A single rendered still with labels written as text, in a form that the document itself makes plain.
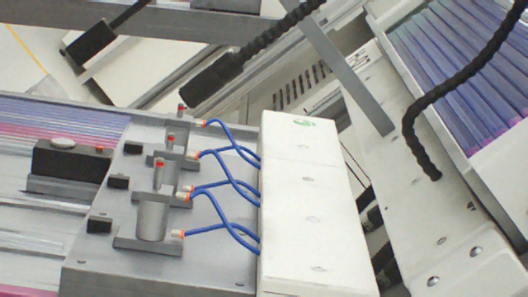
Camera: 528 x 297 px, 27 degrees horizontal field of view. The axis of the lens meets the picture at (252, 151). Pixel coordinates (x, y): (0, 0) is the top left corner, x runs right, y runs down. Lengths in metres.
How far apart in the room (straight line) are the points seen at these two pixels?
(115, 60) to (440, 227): 4.80
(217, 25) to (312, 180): 1.20
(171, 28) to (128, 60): 3.35
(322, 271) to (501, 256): 0.14
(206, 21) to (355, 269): 1.40
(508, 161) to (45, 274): 0.39
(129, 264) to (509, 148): 0.27
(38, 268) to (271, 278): 0.25
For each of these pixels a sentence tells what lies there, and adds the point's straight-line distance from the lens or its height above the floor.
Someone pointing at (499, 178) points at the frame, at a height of 1.40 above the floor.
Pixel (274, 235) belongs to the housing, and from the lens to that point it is 0.80.
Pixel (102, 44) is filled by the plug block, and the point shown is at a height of 1.19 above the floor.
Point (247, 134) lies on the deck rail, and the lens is 1.37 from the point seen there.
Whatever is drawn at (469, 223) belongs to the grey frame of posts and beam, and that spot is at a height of 1.37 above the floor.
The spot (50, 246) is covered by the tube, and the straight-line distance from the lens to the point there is 0.92.
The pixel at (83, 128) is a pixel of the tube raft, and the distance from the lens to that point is 1.28.
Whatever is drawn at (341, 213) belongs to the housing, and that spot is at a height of 1.28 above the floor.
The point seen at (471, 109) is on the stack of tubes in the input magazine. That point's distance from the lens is 0.81.
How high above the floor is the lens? 1.40
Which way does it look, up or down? 10 degrees down
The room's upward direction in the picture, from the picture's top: 54 degrees clockwise
